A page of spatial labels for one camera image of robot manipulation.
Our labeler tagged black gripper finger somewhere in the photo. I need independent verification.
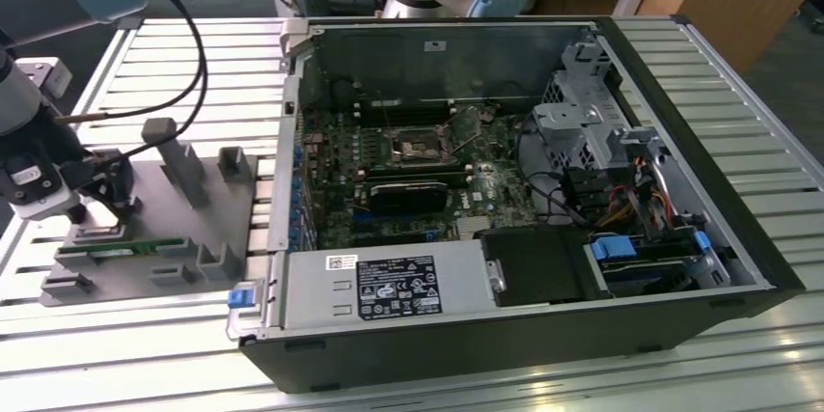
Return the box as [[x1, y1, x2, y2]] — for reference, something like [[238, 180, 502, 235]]
[[66, 201, 93, 227], [82, 157, 142, 227]]

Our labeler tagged metal socket cover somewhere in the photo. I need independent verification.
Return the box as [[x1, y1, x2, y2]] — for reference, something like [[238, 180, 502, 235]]
[[442, 103, 486, 155]]

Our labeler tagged CPU socket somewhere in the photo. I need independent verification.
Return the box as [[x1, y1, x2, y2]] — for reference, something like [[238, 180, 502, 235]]
[[381, 123, 461, 166]]

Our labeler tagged green RAM stick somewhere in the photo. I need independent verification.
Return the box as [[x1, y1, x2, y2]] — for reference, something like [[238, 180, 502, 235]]
[[57, 236, 186, 259]]

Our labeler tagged grey parts rack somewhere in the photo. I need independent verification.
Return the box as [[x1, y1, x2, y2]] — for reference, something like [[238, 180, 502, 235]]
[[38, 117, 261, 308]]

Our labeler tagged silver power supply unit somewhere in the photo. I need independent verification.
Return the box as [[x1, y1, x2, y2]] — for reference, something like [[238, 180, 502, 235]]
[[282, 242, 502, 331]]

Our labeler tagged black graphics card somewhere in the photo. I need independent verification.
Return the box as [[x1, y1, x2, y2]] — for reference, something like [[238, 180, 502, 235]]
[[363, 179, 451, 216]]

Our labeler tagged green motherboard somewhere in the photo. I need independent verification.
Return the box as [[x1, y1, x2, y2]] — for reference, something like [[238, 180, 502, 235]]
[[297, 101, 562, 252]]

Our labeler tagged black PC case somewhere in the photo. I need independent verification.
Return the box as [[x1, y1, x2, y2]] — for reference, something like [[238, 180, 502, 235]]
[[226, 14, 807, 395]]

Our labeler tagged black plastic shroud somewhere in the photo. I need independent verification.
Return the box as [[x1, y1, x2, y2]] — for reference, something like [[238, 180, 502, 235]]
[[479, 227, 614, 308]]

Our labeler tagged metal drive cage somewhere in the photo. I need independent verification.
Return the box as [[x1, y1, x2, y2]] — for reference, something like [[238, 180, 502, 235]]
[[533, 42, 671, 181]]

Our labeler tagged blue disk carrier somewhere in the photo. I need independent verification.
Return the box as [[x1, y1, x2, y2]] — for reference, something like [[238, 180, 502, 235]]
[[586, 232, 711, 298]]

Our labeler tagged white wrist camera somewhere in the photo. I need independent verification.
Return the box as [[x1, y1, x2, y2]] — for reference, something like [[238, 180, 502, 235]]
[[0, 153, 85, 220]]

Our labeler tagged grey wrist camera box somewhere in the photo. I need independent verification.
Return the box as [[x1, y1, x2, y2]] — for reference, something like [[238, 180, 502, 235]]
[[13, 57, 74, 99]]

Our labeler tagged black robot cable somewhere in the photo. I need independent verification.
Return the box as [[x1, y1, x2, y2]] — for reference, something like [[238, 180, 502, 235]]
[[94, 0, 209, 162]]

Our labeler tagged coloured power wire bundle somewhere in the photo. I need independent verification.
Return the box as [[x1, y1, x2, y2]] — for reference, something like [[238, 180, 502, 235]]
[[595, 154, 679, 239]]

